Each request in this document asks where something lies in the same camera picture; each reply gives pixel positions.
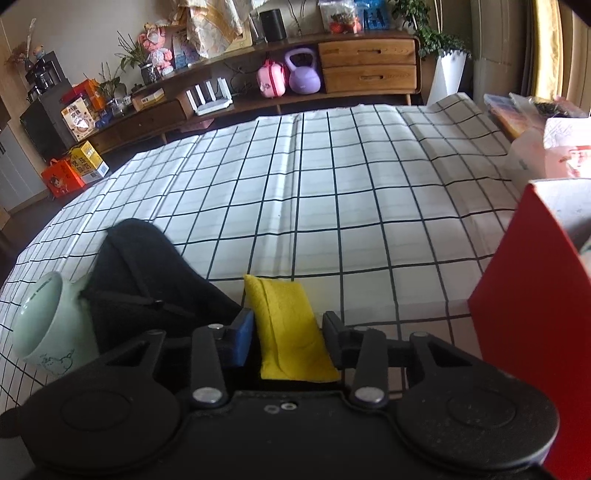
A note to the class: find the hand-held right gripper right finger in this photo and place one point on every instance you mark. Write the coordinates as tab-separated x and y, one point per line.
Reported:
333	341

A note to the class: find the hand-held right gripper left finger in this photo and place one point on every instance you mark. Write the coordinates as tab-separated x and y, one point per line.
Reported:
241	339

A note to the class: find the yellow cloth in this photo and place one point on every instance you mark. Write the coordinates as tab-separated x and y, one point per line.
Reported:
291	332

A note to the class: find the black fabric pouch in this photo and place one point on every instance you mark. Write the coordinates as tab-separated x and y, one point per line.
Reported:
138	272

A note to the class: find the white checkered tablecloth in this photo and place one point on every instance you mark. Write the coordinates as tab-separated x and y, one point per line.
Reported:
323	207

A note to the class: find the pale green ceramic mug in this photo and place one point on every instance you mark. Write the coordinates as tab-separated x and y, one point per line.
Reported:
51	332

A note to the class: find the yellow carton box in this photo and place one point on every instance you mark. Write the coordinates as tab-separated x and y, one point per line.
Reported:
90	161

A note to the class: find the white router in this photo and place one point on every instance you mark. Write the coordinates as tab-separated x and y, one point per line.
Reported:
210	101

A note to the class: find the orange red gift box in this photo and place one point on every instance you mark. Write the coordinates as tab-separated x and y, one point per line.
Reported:
60	180

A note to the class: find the small cardboard box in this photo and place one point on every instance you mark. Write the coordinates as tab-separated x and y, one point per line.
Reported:
150	99

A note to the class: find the pink toy suitcase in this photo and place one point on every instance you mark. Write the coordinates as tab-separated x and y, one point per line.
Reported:
271	81

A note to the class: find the small plant in glass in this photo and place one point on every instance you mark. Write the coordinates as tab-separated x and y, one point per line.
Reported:
117	106

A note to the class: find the purple kettlebell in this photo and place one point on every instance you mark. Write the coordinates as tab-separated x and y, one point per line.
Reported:
304	76

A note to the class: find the brown printed snack box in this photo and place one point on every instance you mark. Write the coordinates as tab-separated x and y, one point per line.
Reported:
79	120

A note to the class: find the potted plant striped pot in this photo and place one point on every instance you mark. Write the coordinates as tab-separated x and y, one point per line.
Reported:
150	71

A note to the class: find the wooden sideboard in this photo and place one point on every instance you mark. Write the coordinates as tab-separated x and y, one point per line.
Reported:
369	60

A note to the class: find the leafy tree white planter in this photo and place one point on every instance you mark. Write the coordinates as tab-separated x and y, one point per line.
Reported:
445	78

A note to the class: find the orange printed box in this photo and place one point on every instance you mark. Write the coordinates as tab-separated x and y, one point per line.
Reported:
90	90

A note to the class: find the black cabinet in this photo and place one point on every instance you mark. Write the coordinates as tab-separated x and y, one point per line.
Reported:
44	124

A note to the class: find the illustrated picture card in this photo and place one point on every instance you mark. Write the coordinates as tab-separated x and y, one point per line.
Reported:
184	48

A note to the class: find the pile of papers and books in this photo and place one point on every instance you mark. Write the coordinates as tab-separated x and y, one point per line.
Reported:
526	110

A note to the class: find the pink doll figure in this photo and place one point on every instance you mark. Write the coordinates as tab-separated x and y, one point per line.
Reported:
157	48

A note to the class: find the white printed paper bag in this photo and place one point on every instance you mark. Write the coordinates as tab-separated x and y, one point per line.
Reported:
568	143

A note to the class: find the black cylinder speaker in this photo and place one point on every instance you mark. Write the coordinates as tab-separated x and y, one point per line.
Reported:
272	25

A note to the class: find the cream patterned hanging cloth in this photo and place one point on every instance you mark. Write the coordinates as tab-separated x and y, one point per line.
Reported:
212	23

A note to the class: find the plastic bag of fruit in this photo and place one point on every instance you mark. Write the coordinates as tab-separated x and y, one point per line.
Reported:
339	18

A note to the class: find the black coffee machine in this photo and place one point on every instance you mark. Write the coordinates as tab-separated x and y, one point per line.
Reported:
46	78

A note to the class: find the blue package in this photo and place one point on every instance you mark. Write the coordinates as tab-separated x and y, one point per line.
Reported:
375	16

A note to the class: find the yellow curtain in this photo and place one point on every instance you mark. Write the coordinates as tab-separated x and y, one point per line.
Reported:
547	46

